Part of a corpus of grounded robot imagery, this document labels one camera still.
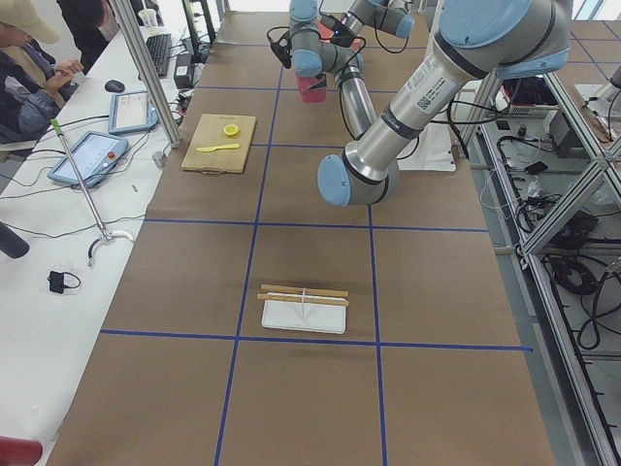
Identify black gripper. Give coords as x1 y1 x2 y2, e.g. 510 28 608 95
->
320 14 354 48

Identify magenta wiping cloth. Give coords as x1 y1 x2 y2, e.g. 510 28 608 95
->
296 74 327 103

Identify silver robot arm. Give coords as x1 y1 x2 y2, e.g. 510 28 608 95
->
319 0 414 48
289 1 572 206

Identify pink plastic bin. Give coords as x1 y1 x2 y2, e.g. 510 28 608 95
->
349 38 363 51

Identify yellow lemon slice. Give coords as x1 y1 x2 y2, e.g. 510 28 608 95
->
222 124 241 138

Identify yellow plastic knife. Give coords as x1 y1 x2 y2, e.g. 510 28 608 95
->
196 143 241 153

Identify bamboo cutting board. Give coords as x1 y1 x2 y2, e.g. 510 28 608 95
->
181 114 256 174

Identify black power adapter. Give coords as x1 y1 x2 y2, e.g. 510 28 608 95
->
174 52 194 89

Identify black keyboard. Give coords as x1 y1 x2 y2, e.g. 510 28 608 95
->
146 33 172 78

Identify paper cup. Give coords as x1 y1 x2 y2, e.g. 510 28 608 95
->
138 9 158 28

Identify blue teach pendant far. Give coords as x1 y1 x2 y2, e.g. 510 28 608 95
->
108 91 159 135

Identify blue teach pendant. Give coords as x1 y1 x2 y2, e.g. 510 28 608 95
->
108 91 159 135
48 131 129 187

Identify black computer mouse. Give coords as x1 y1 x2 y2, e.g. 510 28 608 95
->
105 80 125 93

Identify blue teach pendant near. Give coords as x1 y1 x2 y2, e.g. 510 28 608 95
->
48 131 129 187

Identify white rectangular tray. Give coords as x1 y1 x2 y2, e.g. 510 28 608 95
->
261 301 347 334

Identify metal reacher grabber stick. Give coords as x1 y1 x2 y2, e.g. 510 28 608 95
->
50 119 135 268

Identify seated person in cap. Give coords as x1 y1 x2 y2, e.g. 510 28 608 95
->
1 1 83 144

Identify red cylinder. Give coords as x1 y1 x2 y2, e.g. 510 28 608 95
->
0 436 43 466

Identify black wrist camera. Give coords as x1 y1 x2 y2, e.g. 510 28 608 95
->
266 26 292 69

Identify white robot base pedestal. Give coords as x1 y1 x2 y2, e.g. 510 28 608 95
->
397 0 458 173

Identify aluminium frame post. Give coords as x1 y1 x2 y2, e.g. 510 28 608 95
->
110 0 181 149

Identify small black strap device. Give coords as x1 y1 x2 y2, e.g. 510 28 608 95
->
48 271 82 294

